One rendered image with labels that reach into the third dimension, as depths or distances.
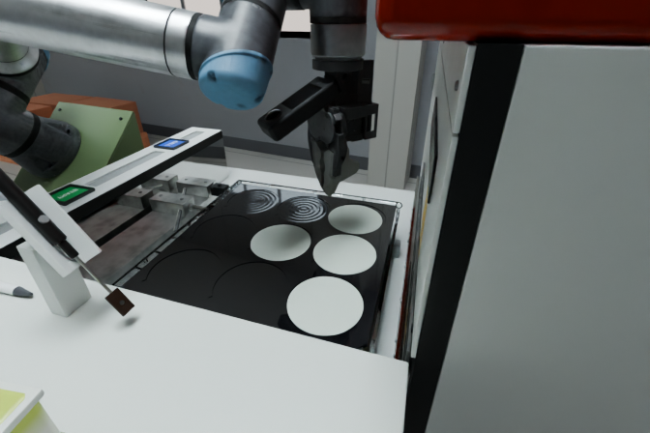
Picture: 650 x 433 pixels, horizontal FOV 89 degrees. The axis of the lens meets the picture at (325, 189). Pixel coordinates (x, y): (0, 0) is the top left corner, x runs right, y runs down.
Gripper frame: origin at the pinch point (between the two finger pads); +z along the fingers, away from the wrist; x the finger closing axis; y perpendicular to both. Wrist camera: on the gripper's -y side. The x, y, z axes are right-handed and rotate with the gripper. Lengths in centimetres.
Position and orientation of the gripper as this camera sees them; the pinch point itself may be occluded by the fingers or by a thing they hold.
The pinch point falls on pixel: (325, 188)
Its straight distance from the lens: 54.3
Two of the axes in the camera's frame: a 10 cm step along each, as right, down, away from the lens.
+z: 0.0, 8.9, 4.7
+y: 8.5, -2.5, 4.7
